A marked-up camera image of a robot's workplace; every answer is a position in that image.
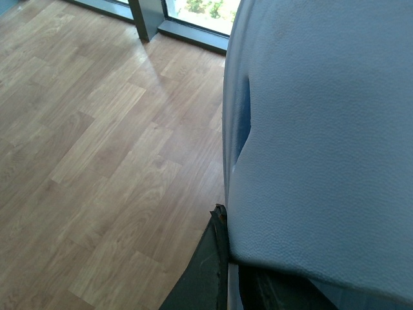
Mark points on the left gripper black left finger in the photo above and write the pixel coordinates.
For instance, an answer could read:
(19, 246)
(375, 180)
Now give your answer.
(204, 283)

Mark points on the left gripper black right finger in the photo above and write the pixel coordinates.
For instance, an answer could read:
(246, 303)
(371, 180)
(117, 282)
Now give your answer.
(265, 289)

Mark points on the light blue foam slipper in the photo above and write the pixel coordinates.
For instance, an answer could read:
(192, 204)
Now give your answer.
(317, 146)

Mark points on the dark grey window frame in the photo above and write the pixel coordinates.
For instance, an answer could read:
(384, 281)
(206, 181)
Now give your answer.
(151, 18)

